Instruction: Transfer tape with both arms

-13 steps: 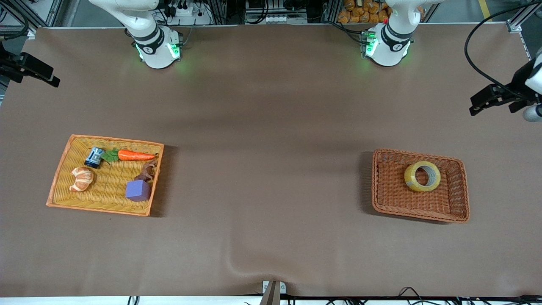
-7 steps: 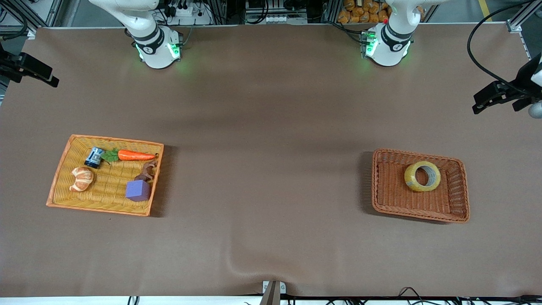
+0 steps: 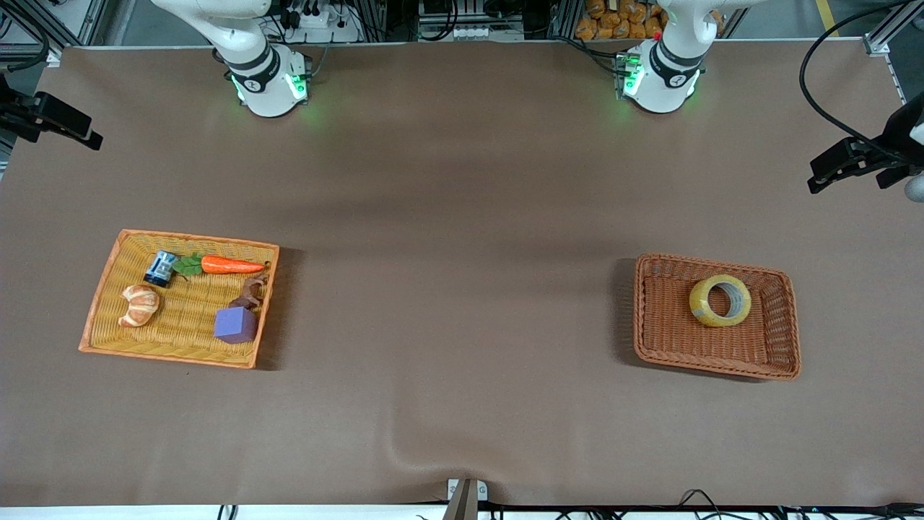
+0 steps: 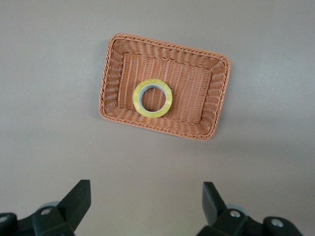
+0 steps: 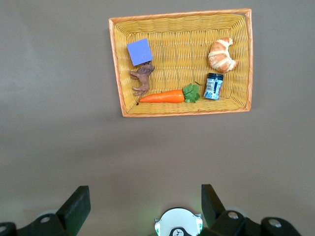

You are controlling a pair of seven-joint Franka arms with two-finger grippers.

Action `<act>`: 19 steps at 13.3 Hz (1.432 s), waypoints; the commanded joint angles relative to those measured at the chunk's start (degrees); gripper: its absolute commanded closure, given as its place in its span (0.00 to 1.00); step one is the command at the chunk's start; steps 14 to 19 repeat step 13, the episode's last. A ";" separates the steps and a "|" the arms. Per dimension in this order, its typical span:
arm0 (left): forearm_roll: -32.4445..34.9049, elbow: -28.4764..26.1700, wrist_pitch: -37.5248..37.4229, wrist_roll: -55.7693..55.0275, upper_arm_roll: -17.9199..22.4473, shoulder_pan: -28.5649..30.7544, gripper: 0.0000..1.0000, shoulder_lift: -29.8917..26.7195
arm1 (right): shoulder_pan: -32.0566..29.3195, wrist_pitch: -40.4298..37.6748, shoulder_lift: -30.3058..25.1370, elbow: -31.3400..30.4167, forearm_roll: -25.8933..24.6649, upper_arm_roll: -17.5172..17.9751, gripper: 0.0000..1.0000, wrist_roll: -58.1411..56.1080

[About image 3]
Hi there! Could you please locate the yellow clear tape roll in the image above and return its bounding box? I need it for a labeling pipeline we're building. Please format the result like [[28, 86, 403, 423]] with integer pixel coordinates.
[[689, 274, 752, 328]]

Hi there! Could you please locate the brown wicker basket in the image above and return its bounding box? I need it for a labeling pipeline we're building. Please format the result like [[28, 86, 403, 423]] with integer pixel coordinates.
[[633, 253, 802, 382]]

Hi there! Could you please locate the purple cube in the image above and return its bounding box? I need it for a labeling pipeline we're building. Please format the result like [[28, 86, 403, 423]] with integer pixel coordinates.
[[214, 306, 258, 345]]

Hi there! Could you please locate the metal table clamp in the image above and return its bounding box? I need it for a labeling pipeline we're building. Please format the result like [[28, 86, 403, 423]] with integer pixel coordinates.
[[446, 478, 489, 520]]

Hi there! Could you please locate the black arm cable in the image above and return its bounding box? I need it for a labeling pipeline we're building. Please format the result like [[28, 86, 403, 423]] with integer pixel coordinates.
[[799, 0, 924, 145], [0, 18, 51, 73]]

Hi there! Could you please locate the black cable bundle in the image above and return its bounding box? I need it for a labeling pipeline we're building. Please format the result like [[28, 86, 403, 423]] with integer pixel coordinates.
[[677, 489, 924, 520]]

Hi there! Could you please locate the yellow orange wicker basket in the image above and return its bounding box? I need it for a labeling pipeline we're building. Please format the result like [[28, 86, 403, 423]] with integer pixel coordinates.
[[79, 230, 280, 370]]

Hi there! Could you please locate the toy croissant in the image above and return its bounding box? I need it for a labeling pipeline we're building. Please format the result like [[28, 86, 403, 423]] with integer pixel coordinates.
[[118, 284, 162, 329]]

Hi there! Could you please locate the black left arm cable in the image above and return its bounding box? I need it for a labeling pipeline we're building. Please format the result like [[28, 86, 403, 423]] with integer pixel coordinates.
[[799, 0, 924, 145]]

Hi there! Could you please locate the aluminium frame post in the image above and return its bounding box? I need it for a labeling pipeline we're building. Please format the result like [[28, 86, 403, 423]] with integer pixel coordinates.
[[0, 0, 109, 55], [863, 0, 924, 57]]

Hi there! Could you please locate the pile of orange items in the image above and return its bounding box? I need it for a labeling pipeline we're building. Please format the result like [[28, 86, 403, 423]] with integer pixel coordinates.
[[575, 0, 725, 40]]

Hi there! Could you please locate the aluminium table edge rail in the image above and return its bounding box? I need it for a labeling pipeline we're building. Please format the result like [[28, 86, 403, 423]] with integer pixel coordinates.
[[886, 56, 909, 103]]

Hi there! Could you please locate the white power strip with plugs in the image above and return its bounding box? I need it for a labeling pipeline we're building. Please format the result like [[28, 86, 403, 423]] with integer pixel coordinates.
[[285, 6, 362, 43]]

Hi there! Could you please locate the brown toy figure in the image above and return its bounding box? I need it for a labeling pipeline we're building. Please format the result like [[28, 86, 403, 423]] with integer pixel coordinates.
[[231, 273, 270, 310]]

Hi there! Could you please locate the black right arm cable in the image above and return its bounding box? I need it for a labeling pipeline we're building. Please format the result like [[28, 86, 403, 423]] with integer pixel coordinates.
[[0, 18, 51, 73]]

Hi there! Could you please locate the white empty power strip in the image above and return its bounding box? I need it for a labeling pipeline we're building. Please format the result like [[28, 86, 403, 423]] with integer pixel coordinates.
[[451, 25, 526, 41]]

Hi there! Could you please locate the orange toy carrot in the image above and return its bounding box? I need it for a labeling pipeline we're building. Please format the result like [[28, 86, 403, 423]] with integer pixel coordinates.
[[173, 253, 269, 277]]

